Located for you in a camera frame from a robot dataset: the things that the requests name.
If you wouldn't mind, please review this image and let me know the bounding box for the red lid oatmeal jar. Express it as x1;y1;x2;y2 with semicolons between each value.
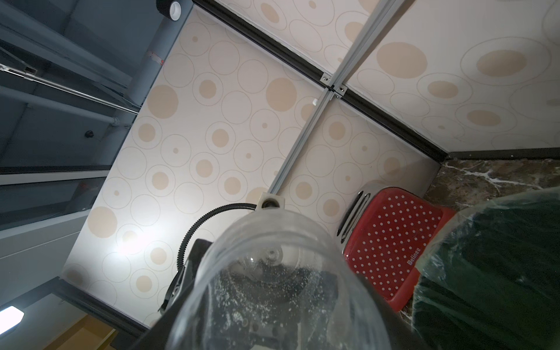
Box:
166;209;391;349

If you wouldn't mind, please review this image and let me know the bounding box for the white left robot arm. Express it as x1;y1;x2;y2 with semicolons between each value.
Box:
159;203;257;315

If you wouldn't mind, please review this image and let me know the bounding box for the red polka dot toaster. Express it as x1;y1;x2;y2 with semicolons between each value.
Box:
336;181;456;312

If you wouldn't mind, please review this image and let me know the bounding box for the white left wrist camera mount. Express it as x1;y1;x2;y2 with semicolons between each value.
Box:
255;192;285;210

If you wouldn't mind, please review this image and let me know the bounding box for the aluminium frame rail left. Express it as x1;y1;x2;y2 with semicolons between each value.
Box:
268;88;334;195

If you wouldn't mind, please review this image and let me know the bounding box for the aluminium frame rail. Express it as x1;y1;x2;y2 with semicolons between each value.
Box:
328;0;414;95
268;88;334;195

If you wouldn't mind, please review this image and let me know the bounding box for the aluminium frame rail back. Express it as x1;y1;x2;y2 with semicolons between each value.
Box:
328;0;414;95

